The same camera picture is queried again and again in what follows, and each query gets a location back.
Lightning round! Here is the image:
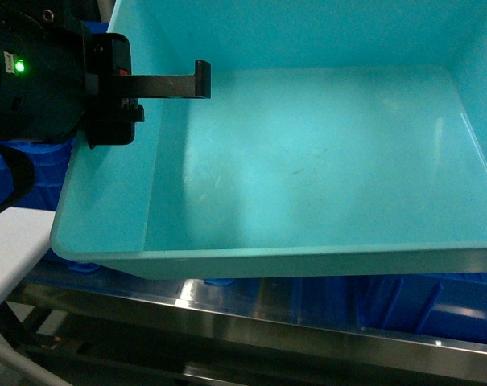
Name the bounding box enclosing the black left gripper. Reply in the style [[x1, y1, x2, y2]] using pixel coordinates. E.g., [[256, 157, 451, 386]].
[[81, 33, 212, 148]]

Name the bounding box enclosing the blue crate at left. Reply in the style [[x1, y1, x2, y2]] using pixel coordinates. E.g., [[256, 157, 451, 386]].
[[0, 16, 86, 213]]

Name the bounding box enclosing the light teal plastic bin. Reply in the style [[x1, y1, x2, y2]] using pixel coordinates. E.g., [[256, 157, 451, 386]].
[[51, 1, 487, 279]]

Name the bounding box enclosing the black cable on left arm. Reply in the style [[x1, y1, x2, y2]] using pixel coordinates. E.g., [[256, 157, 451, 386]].
[[0, 142, 37, 223]]

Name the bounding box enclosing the stainless steel cart frame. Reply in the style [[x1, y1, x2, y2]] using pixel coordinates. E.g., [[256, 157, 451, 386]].
[[0, 262, 487, 385]]

